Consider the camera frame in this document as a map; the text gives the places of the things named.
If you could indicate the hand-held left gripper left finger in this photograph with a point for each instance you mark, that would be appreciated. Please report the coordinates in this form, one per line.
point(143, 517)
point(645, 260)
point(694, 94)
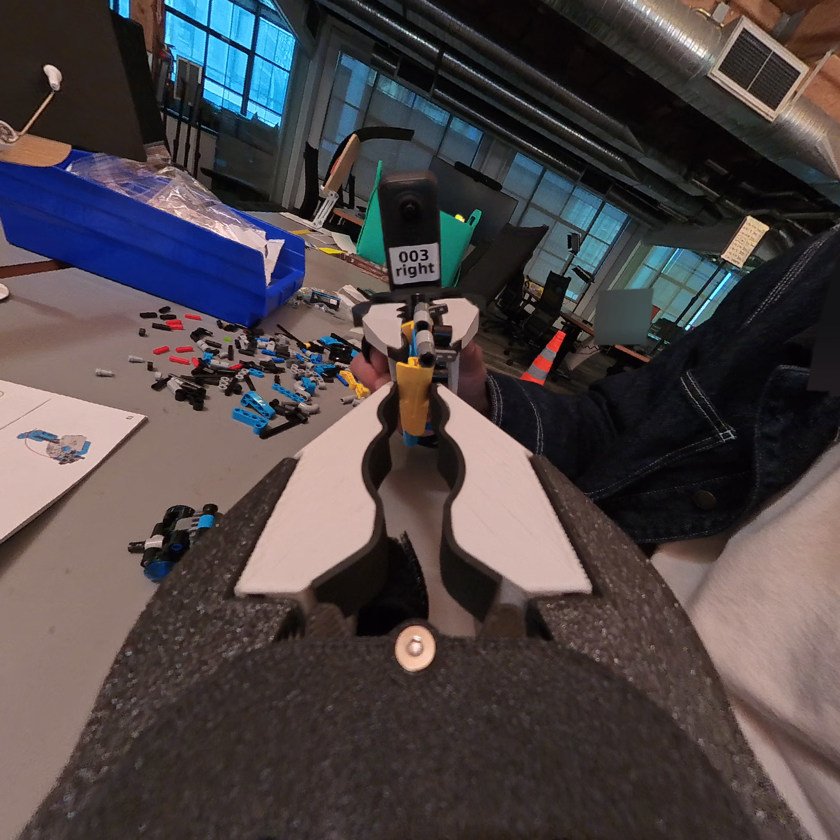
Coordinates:
point(308, 518)

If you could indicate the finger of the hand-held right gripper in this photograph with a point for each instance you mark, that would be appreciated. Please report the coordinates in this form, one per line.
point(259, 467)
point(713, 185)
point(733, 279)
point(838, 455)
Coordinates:
point(384, 331)
point(464, 321)

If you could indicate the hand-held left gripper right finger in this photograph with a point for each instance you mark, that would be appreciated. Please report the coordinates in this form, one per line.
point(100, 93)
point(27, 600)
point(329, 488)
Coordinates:
point(518, 518)

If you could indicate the yellow and blue brick assembly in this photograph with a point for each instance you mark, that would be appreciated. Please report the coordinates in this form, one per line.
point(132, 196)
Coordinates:
point(413, 394)

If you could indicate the black and blue gear assembly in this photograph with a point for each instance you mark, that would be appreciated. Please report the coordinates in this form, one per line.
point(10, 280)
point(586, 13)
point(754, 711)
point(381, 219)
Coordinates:
point(167, 535)

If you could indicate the white and wooden desk lamp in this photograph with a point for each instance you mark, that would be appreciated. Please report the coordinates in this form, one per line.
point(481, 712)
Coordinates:
point(344, 164)

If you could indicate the grey desk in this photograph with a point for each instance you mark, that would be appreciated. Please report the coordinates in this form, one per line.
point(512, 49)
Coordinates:
point(79, 623)

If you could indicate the person's right hand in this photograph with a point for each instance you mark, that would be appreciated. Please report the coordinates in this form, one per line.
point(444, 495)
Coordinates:
point(474, 380)

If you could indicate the teal felt bag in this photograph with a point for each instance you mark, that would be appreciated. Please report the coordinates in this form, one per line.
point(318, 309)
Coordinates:
point(367, 236)

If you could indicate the small blue printed packet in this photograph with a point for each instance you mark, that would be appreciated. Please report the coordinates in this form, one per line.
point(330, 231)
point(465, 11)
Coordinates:
point(325, 299)

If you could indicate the black monitor screen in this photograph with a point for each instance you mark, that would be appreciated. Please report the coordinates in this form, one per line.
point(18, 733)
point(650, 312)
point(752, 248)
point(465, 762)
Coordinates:
point(479, 197)

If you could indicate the orange traffic cone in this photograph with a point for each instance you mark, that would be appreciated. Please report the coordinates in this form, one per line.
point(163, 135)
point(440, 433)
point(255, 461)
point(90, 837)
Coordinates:
point(548, 361)

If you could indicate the pile of loose building pieces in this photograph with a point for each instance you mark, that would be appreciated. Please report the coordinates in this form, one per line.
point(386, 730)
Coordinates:
point(262, 367)

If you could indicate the crumpled clear plastic wrappers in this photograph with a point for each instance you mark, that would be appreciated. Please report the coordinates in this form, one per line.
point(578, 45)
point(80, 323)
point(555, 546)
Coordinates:
point(190, 210)

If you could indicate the open instruction booklet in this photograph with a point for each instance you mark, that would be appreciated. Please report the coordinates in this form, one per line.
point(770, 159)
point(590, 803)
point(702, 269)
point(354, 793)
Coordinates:
point(65, 472)

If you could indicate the blue plastic bin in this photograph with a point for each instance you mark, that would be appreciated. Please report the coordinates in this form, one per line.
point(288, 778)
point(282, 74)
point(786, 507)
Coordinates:
point(131, 243)

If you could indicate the person's white shirt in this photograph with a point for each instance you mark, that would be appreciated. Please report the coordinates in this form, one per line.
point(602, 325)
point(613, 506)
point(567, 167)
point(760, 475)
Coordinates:
point(774, 623)

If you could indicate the white printed sign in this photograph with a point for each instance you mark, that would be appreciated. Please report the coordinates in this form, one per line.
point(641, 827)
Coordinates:
point(745, 239)

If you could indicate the white air vent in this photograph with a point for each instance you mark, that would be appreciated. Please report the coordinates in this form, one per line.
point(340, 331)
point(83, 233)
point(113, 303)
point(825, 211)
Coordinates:
point(754, 65)

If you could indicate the black panel with wooden edge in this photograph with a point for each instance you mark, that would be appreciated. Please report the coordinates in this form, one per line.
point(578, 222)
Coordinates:
point(65, 65)

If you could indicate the silver air duct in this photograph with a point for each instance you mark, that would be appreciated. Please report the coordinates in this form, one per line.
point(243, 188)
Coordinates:
point(656, 26)

